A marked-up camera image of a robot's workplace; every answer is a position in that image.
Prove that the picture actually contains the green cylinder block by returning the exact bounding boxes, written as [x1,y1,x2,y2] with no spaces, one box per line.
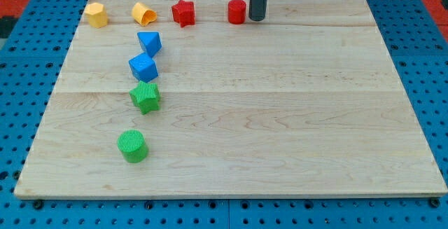
[117,130,148,163]

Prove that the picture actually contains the red cylinder block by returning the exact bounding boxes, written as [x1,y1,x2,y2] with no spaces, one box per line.
[227,0,246,25]

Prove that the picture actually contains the blue cube block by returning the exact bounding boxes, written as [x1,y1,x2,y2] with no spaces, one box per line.
[128,53,158,83]

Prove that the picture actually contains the green star block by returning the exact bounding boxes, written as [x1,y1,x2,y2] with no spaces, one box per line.
[129,81,160,115]

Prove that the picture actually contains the red star block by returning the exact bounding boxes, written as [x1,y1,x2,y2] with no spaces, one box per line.
[171,0,195,27]

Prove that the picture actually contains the yellow hexagon block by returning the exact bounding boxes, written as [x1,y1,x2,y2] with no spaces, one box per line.
[85,2,108,28]

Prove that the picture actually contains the wooden board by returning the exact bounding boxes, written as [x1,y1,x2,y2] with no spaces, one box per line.
[14,0,447,200]

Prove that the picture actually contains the blue triangle block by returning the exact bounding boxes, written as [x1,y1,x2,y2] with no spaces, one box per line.
[137,32,162,57]

